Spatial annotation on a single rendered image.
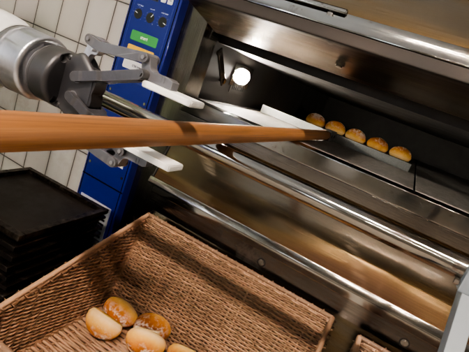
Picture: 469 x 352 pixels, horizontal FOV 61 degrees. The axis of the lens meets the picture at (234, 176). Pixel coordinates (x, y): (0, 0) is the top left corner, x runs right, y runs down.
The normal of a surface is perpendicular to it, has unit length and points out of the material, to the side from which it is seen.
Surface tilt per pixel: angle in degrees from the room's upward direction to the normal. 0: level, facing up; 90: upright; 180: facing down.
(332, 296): 90
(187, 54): 90
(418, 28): 70
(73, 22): 90
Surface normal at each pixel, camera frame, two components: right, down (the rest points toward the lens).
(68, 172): -0.41, 0.08
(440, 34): -0.27, -0.23
